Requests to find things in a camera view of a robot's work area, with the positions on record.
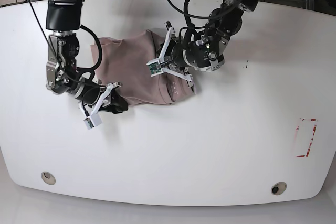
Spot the red tape marking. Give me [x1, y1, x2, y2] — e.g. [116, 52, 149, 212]
[293, 118, 318, 158]

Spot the right table grommet hole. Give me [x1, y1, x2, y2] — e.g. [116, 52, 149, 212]
[271, 182, 287, 196]

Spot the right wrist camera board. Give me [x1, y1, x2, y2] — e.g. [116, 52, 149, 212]
[84, 114, 102, 130]

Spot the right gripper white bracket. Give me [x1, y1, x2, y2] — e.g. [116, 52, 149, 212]
[78, 82, 129, 119]

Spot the left table grommet hole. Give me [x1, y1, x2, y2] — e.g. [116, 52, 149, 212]
[41, 172, 56, 185]

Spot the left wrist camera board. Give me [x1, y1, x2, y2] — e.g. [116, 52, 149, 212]
[148, 62, 162, 77]

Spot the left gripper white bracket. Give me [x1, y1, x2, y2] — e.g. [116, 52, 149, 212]
[146, 21, 194, 88]

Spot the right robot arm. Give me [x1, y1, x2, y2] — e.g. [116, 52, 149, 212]
[46, 0, 128, 129]

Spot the mauve t-shirt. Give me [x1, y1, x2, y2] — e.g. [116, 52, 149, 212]
[95, 29, 194, 106]

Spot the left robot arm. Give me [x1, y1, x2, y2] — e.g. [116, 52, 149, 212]
[147, 0, 259, 86]

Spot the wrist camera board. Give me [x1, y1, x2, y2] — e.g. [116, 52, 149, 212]
[148, 62, 162, 77]
[84, 114, 102, 130]

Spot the table grommet hole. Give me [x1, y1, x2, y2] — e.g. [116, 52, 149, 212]
[271, 182, 287, 196]
[41, 172, 56, 185]

